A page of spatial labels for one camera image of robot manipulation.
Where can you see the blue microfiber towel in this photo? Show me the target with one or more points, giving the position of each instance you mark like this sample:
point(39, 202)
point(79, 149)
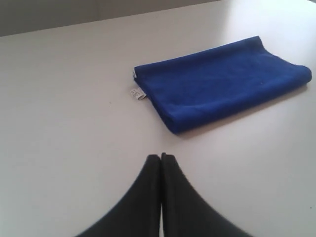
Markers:
point(191, 91)

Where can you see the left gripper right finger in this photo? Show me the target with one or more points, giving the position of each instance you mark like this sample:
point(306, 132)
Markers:
point(184, 212)

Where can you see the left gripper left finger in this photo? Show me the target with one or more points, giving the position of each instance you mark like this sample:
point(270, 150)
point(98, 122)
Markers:
point(137, 214)

